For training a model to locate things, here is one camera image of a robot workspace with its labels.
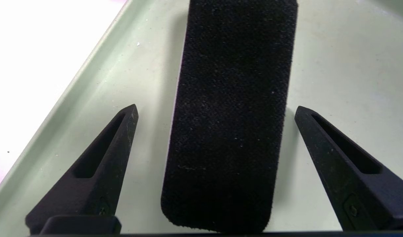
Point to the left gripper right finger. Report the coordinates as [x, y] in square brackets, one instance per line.
[346, 168]

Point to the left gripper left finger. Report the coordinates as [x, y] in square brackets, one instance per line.
[99, 177]

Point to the black and white eraser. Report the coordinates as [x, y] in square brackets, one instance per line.
[234, 115]

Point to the green plastic tray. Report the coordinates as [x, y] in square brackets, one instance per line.
[336, 65]

